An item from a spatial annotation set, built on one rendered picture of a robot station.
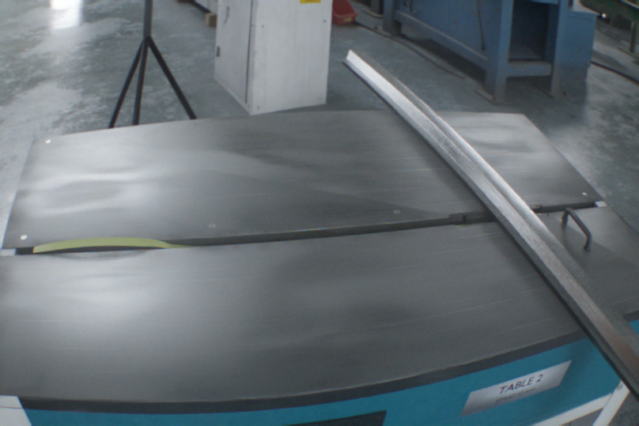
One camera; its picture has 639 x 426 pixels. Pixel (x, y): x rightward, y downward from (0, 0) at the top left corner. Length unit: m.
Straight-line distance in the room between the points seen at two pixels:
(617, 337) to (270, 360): 0.39
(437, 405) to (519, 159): 0.49
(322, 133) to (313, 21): 1.78
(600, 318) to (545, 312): 0.08
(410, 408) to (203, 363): 0.21
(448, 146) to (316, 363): 0.47
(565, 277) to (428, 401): 0.23
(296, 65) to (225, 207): 2.00
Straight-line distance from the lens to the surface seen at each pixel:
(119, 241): 0.75
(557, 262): 0.77
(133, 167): 0.91
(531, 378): 0.74
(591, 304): 0.72
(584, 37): 4.21
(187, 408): 0.58
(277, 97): 2.80
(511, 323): 0.69
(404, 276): 0.73
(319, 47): 2.80
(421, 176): 0.91
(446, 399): 0.68
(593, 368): 0.83
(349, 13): 4.33
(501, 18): 3.22
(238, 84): 2.87
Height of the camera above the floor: 1.17
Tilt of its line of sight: 32 degrees down
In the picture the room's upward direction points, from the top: 4 degrees clockwise
